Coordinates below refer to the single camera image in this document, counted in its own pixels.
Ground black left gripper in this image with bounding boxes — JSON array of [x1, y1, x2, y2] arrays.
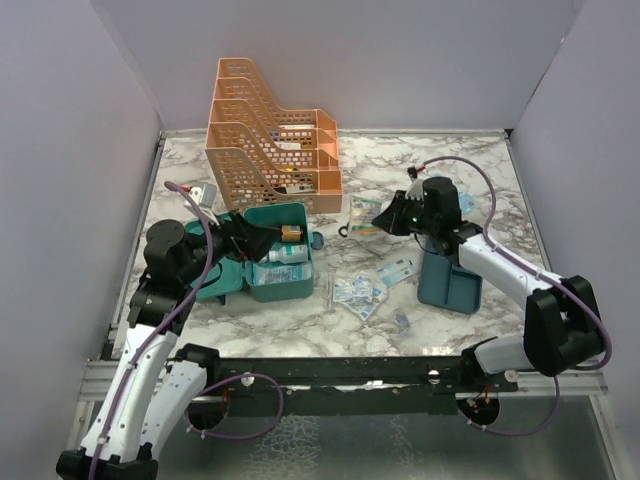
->
[[180, 207, 283, 284]]

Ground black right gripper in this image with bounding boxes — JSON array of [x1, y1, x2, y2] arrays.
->
[[372, 190, 437, 237]]

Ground amber medicine bottle orange cap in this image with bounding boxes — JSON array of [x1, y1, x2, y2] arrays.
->
[[280, 224, 306, 243]]

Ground clear blue gauze packet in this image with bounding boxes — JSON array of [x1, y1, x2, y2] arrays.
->
[[252, 263, 313, 286]]

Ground teal plastic medicine box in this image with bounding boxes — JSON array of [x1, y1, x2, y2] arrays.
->
[[196, 203, 315, 303]]

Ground white blue bandage roll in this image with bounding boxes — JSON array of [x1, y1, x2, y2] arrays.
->
[[268, 244, 309, 264]]

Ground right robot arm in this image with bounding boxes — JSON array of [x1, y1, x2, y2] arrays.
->
[[372, 177, 610, 391]]

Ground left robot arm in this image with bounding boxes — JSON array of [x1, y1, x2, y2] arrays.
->
[[56, 212, 280, 479]]

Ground green white glove packet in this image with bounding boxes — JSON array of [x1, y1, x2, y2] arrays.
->
[[347, 196, 382, 237]]

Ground blue white dressing packet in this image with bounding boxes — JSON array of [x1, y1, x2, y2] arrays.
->
[[376, 258, 416, 288]]

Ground blue toothbrush blister pack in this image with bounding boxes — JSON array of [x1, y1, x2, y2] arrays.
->
[[425, 175, 476, 217]]

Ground teal divided tray insert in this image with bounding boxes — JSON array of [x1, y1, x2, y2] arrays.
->
[[417, 251, 483, 315]]

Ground peach plastic file organizer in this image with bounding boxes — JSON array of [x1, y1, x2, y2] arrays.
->
[[205, 57, 343, 214]]

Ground clear bag of wipes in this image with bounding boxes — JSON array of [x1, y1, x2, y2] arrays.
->
[[331, 274, 388, 322]]

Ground small clear blue packet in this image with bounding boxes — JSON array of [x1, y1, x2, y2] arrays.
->
[[394, 310, 411, 334]]

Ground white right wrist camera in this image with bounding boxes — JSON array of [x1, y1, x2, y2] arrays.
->
[[405, 168, 424, 202]]

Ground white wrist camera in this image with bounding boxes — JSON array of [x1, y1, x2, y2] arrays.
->
[[405, 168, 424, 202], [182, 182, 218, 208]]

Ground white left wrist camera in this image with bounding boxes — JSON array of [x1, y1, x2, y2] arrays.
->
[[182, 182, 218, 208]]

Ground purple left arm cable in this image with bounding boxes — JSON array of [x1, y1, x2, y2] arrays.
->
[[89, 180, 286, 476]]

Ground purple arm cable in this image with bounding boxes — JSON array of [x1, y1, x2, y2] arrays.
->
[[89, 180, 286, 476], [409, 155, 614, 436]]

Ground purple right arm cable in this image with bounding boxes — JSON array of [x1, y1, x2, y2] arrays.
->
[[409, 155, 614, 436]]

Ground black metal base rail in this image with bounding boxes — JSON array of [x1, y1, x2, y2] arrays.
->
[[188, 356, 517, 417]]

